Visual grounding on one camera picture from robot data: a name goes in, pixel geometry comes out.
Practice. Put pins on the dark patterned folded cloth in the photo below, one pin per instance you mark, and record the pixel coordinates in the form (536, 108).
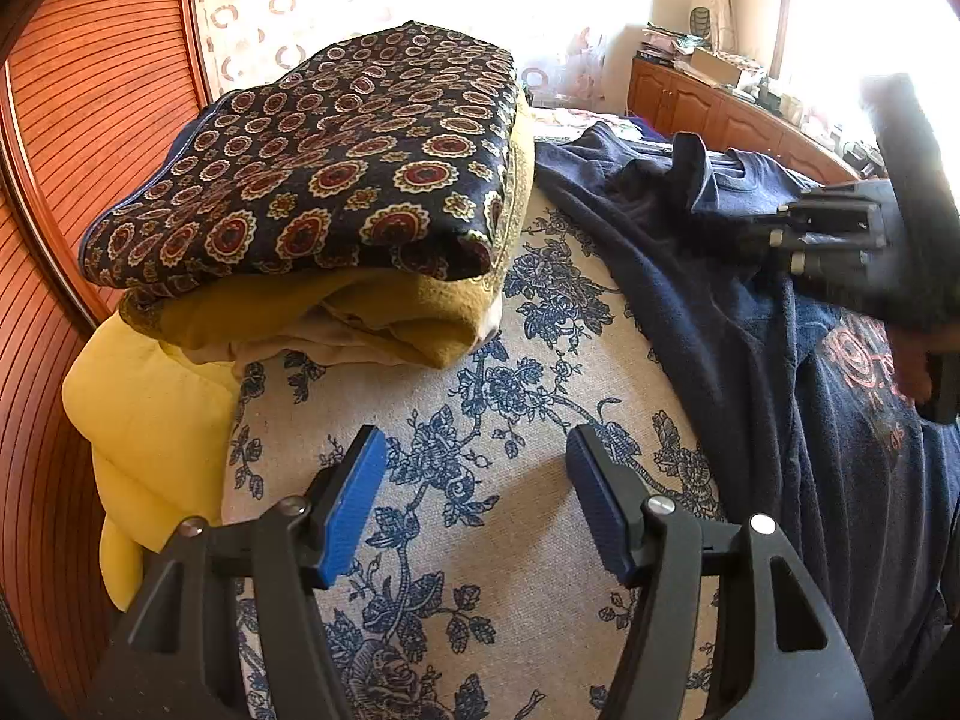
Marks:
(388, 150)

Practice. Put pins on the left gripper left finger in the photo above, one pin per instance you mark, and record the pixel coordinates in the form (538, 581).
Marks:
(176, 653)

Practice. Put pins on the navy blue printed t-shirt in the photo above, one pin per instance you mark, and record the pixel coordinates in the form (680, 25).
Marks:
(793, 401)

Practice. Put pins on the wooden side cabinet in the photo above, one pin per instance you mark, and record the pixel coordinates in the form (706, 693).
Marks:
(672, 102)

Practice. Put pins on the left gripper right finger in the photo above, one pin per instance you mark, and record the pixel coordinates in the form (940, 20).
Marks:
(779, 652)

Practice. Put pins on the yellow pillow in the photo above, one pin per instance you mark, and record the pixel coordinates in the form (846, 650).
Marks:
(158, 425)

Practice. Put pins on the mustard folded cloth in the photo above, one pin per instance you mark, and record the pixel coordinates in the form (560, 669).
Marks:
(353, 316)

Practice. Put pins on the blue floral bed sheet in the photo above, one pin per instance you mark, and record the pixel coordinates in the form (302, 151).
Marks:
(476, 590)

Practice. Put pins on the cardboard box on cabinet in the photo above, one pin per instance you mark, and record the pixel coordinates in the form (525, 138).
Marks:
(726, 69)

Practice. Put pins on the person's right hand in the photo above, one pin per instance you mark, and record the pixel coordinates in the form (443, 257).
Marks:
(910, 351)

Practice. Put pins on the wooden headboard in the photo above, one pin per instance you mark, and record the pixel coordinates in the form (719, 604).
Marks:
(93, 93)

